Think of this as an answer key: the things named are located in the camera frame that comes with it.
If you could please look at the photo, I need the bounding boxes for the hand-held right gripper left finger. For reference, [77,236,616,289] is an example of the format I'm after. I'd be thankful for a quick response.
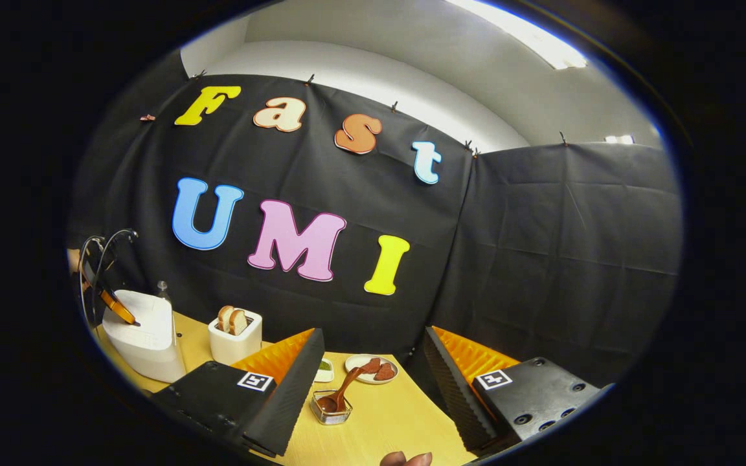
[153,328,326,457]

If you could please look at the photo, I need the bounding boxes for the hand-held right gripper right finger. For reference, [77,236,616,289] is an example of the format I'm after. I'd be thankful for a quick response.
[424,326,610,454]

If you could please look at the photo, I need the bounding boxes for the white rice cooker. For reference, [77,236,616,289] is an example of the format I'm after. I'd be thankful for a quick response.
[102,289,187,384]

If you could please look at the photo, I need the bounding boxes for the brown wooden spoon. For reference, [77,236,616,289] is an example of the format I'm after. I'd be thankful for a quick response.
[317,367,364,414]

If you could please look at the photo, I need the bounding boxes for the white round plate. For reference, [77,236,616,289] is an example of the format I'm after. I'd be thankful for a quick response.
[345,354,400,385]

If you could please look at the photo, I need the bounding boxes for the white toaster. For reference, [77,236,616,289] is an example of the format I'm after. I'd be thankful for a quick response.
[208,309,263,365]

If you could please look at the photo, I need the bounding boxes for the black backdrop cloth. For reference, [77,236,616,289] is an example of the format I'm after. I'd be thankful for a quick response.
[65,50,683,389]

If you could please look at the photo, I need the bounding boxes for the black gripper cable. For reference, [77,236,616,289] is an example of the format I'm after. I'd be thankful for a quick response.
[79,228,141,324]

